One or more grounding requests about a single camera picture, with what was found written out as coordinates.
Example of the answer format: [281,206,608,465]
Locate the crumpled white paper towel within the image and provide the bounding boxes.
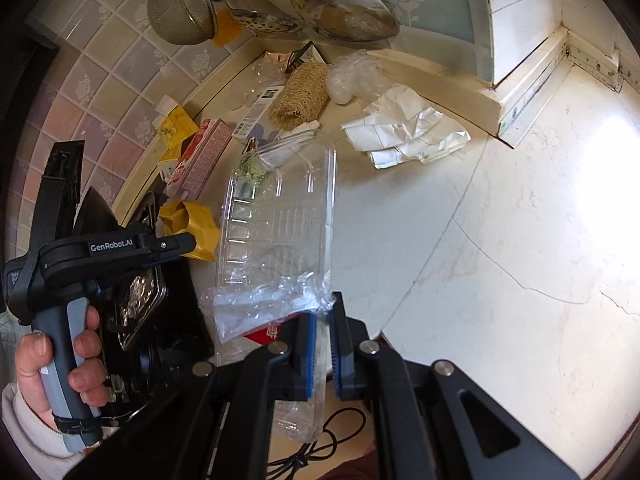
[341,84,471,169]

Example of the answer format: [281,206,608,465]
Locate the crumpled clear plastic wrap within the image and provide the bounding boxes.
[198,271,335,342]

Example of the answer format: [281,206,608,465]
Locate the perforated metal skimmer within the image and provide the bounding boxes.
[224,0,302,36]

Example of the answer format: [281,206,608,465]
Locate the beige loofah sponge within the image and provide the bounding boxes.
[268,61,329,130]

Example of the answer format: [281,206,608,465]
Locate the clear plastic clamshell container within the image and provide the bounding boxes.
[214,131,336,443]

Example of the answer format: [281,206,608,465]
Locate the black gas stove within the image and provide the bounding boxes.
[98,192,216,421]

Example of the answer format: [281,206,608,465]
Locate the crumpled clear plastic bag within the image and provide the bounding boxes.
[326,50,395,105]

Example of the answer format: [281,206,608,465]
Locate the large metal ladle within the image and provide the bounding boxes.
[291,0,400,42]

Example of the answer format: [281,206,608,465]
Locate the white blue printed box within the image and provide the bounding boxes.
[232,84,284,145]

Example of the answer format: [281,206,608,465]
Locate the green white small carton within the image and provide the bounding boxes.
[285,41,326,75]

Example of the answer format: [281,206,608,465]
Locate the person's left hand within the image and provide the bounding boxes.
[15,306,111,429]

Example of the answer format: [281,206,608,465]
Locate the pink red carton box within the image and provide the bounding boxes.
[165,118,232,200]

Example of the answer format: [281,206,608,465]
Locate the white sleeve forearm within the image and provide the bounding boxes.
[1,382,96,479]

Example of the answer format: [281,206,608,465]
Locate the yellow white snack packet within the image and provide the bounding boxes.
[155,104,198,160]

